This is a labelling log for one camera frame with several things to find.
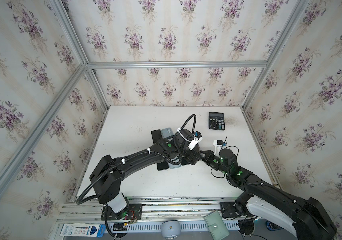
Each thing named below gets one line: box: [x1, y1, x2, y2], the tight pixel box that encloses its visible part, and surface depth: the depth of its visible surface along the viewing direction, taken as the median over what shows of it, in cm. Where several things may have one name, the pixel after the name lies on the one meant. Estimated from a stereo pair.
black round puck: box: [238, 219, 255, 235], surface depth 72 cm
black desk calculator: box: [208, 112, 225, 131], surface depth 110 cm
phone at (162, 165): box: [156, 161, 169, 171], surface depth 90 cm
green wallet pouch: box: [204, 210, 230, 240], surface depth 71 cm
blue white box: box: [60, 223, 106, 238], surface depth 69 cm
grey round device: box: [161, 220, 181, 240], surface depth 64 cm
